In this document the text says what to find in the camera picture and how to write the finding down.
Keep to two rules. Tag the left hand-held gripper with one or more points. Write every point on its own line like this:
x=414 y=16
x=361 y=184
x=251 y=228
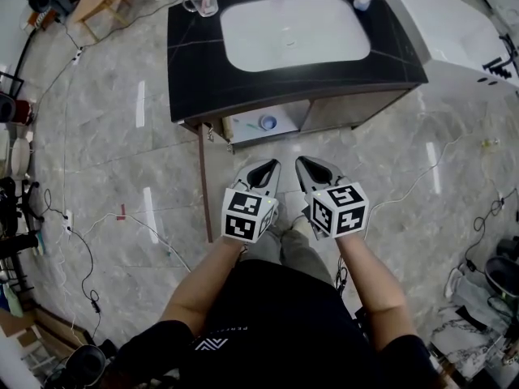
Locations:
x=243 y=217

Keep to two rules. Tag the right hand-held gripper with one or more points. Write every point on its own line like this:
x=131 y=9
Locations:
x=340 y=213

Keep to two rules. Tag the green toothbrush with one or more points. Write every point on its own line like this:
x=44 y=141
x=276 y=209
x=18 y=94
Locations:
x=251 y=126

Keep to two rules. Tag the blue plastic cup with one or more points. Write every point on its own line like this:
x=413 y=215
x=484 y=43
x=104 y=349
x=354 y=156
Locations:
x=268 y=122

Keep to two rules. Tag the black vanity with white sink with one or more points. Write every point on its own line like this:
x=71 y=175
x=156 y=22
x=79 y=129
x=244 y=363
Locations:
x=344 y=109
x=194 y=75

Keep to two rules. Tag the clear glass tumbler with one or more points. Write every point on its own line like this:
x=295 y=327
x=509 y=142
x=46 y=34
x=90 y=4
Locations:
x=211 y=8

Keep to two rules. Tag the person's left forearm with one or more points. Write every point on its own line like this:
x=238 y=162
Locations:
x=198 y=286

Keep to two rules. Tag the person's right forearm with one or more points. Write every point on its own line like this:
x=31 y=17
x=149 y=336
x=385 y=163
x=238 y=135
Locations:
x=377 y=290

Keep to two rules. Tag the white sink basin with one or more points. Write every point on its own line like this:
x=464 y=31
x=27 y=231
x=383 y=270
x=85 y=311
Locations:
x=292 y=35

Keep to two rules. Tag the person's left shoe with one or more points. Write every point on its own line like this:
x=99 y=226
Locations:
x=281 y=225

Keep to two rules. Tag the person's shoe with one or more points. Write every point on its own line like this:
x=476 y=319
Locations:
x=281 y=225
x=301 y=224

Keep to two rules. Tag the person's right shoe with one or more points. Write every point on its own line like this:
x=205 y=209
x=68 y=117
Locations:
x=301 y=224

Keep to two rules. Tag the grey cabinet door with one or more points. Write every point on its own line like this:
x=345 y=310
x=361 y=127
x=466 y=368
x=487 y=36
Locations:
x=204 y=185

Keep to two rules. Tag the person's grey trousers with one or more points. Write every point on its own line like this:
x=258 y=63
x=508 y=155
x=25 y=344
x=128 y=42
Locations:
x=300 y=253

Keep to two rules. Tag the red tape strip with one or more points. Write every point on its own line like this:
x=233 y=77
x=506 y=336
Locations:
x=121 y=212

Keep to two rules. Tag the person's black shirt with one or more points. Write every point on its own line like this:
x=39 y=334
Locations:
x=284 y=330

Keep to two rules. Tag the small yellow bottle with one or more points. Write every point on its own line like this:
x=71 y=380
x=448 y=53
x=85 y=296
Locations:
x=490 y=143

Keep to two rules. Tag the white power strip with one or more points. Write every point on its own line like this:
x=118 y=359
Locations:
x=69 y=222
x=78 y=55

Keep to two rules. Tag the white bathtub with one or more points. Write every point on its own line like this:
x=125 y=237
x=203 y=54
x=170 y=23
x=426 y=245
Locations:
x=446 y=26

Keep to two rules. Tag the black bathtub faucet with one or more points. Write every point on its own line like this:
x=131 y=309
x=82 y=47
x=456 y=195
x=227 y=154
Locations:
x=496 y=65

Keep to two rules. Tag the marble slab counter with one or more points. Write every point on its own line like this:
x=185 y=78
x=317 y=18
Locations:
x=458 y=338

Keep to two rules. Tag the white round stool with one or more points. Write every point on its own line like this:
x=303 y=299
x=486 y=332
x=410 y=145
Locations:
x=20 y=156

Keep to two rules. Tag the red box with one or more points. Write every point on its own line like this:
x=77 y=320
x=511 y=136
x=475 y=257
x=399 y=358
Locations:
x=25 y=112

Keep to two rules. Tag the dark round appliance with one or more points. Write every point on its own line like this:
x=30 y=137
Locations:
x=7 y=108

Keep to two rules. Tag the teal cloth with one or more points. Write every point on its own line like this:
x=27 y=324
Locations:
x=11 y=300

